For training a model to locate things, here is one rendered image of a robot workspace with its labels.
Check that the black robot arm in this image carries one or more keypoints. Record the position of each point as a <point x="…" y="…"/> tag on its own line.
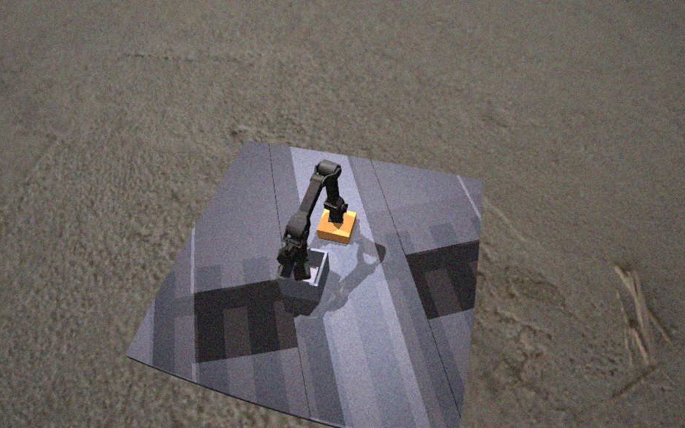
<point x="299" y="224"/>

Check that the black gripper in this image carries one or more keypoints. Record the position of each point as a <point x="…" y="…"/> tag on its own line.
<point x="302" y="269"/>

